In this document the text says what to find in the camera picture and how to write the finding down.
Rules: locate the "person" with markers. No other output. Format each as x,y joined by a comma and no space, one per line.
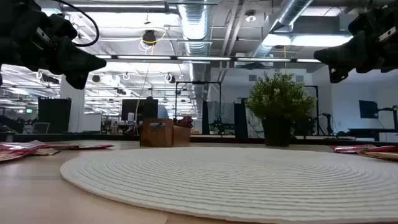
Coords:
162,112

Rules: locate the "round white ceiling fixture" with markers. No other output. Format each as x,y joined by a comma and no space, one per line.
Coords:
250,18

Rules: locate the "potted green artificial plant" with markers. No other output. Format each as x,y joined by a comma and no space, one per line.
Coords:
276,99

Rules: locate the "dark office desk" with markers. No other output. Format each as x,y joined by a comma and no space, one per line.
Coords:
367,130

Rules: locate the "grey office chair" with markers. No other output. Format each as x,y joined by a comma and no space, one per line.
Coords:
40,128

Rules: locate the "beige vanilla cinnamon tea bag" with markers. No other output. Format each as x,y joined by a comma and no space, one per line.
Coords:
46,152

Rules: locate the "long ceiling light strip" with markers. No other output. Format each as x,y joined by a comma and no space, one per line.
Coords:
202,58

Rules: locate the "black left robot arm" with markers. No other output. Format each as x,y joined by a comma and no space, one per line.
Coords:
9,123

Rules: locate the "black monitor on arm mount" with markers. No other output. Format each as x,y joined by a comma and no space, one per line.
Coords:
368,109

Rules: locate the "ribbed silver ceiling duct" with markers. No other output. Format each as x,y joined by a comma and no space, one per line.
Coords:
292,12
194,25

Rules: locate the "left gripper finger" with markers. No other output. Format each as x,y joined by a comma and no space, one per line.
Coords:
79,67

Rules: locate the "wooden tea bag box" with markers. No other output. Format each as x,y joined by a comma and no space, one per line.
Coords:
155,137

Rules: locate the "large black monitor back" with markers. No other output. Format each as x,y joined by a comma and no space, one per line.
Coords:
54,115

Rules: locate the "pile of tea packets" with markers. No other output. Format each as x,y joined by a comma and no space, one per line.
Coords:
382,156

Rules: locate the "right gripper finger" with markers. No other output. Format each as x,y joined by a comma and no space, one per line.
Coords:
339,53
337,74

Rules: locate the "black computer monitor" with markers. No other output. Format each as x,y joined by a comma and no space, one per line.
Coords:
136,109

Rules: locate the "white round woven placemat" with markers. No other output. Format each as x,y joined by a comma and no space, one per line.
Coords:
217,180

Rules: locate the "black aluminium table frame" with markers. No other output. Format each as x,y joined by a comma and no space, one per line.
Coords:
93,137

